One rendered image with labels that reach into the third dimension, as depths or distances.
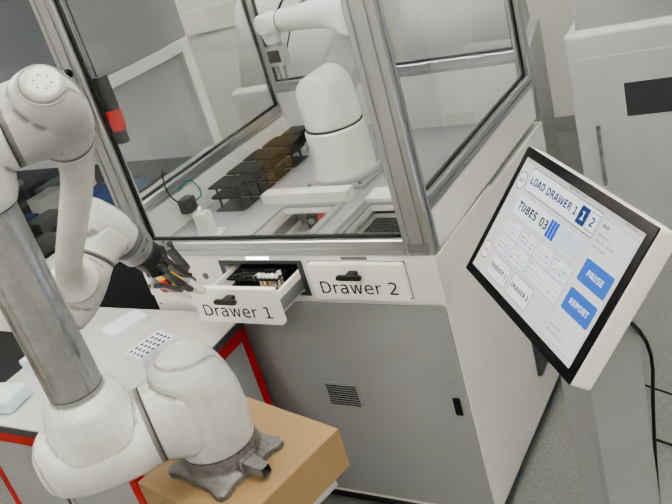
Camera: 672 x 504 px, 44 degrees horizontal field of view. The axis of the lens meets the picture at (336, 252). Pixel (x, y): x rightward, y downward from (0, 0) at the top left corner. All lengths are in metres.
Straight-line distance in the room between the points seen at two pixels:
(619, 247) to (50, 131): 0.96
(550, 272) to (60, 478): 0.98
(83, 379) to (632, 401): 1.09
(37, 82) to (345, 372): 1.39
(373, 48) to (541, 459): 1.51
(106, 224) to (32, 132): 0.55
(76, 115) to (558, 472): 1.93
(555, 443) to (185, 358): 1.60
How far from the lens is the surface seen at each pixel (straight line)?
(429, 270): 2.07
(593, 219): 1.59
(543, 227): 1.71
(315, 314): 2.33
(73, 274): 1.73
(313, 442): 1.69
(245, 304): 2.23
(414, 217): 2.01
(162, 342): 2.41
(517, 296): 1.70
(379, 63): 1.89
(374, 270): 2.12
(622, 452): 1.91
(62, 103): 1.33
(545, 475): 2.76
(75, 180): 1.57
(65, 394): 1.53
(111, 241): 1.86
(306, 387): 2.54
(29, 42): 2.87
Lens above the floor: 1.87
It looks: 25 degrees down
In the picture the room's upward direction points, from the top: 17 degrees counter-clockwise
